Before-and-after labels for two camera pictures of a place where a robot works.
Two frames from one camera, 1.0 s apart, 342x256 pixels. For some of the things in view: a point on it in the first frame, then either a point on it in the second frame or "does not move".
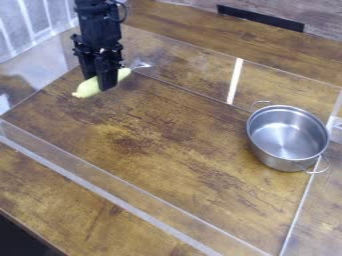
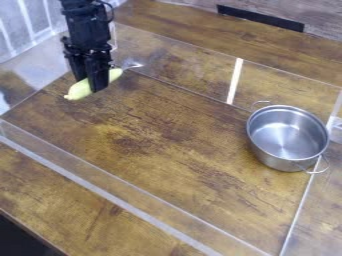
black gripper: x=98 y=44 -> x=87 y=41
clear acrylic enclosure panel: x=124 y=192 does not move
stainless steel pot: x=287 y=138 does not move
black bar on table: x=285 y=23 does not move
